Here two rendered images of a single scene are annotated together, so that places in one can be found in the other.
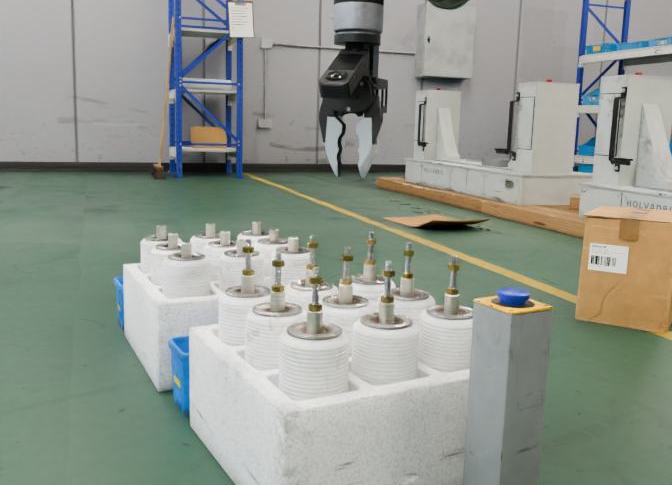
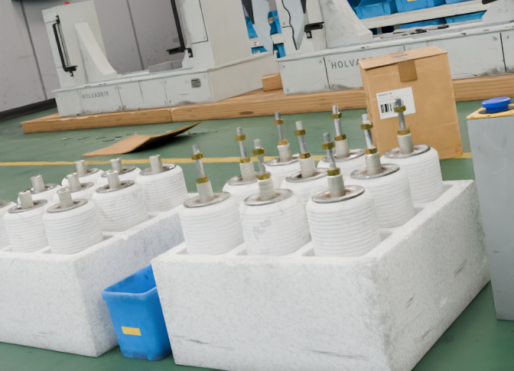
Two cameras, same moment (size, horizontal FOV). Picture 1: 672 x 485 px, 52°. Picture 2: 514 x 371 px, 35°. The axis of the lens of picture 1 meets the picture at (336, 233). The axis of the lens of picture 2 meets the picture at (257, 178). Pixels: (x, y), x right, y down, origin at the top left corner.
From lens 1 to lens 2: 0.57 m
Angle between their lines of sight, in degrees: 23
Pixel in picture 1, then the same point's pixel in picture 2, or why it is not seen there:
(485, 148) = (114, 63)
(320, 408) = (388, 253)
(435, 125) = (77, 44)
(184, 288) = (84, 238)
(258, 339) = (271, 228)
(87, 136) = not seen: outside the picture
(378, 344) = (387, 190)
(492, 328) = (495, 134)
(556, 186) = (242, 73)
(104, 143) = not seen: outside the picture
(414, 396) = (431, 224)
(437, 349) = (414, 185)
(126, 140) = not seen: outside the picture
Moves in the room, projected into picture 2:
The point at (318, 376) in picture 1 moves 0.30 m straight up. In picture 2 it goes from (366, 229) to (326, 8)
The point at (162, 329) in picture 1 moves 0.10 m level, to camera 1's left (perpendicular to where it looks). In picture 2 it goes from (83, 287) to (25, 307)
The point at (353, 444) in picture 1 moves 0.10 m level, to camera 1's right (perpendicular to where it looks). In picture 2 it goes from (410, 280) to (466, 258)
